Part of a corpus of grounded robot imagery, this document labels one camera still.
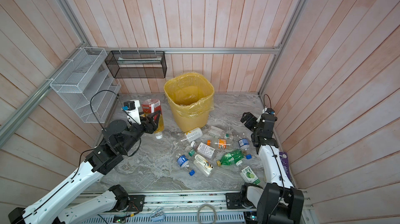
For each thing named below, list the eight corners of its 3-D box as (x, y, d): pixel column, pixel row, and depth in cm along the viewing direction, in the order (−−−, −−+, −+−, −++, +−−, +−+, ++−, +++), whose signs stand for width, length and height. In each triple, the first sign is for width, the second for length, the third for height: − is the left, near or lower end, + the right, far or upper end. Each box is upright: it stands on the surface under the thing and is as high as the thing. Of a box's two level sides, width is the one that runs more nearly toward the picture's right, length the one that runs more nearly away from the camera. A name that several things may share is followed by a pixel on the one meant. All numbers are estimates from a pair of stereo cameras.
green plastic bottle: (216, 166, 86) (217, 164, 83) (215, 152, 91) (216, 149, 89) (244, 166, 86) (245, 164, 83) (241, 152, 91) (242, 149, 89)
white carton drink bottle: (192, 162, 87) (192, 158, 83) (198, 156, 90) (198, 152, 86) (207, 177, 82) (207, 174, 78) (213, 170, 84) (214, 167, 80)
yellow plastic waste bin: (186, 144, 95) (183, 116, 72) (162, 116, 109) (153, 84, 86) (220, 120, 107) (226, 89, 83) (194, 97, 121) (194, 65, 97)
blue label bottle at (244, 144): (241, 159, 87) (242, 156, 85) (237, 141, 95) (238, 138, 92) (251, 159, 87) (252, 156, 85) (247, 141, 95) (248, 138, 92)
